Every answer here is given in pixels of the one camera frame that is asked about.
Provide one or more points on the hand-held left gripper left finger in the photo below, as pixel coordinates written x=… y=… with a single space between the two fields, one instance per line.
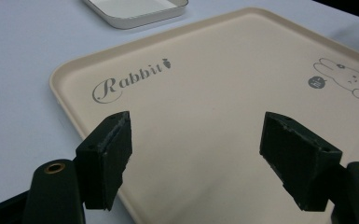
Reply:
x=105 y=161

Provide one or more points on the beige tray with rabbit print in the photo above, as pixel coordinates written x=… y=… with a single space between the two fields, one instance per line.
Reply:
x=205 y=99

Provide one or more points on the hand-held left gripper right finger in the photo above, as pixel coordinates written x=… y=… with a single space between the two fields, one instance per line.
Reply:
x=301 y=161

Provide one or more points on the white rectangular tray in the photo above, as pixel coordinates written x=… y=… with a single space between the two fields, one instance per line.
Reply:
x=130 y=11

